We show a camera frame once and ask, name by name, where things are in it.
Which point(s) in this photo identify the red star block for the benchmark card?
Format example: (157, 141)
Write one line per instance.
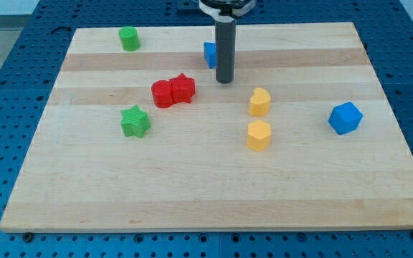
(183, 88)

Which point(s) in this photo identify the green star block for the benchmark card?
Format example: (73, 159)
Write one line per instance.
(134, 122)

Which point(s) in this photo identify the yellow heart block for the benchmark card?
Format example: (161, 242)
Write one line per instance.
(259, 102)

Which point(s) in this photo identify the wooden board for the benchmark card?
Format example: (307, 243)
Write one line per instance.
(192, 170)

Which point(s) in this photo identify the blue block behind rod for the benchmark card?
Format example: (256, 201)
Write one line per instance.
(210, 54)

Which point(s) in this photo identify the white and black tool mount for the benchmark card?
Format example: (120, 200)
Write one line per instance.
(226, 10)

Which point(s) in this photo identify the blue cube block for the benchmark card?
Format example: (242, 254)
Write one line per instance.
(345, 118)

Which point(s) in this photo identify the yellow hexagon block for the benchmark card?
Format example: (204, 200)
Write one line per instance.
(258, 135)

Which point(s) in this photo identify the green cylinder block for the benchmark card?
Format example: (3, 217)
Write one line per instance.
(129, 38)

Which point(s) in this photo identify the red cylinder block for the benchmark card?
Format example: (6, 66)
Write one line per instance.
(162, 93)

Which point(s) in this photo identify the dark grey pointer rod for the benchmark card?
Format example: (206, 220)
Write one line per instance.
(225, 35)

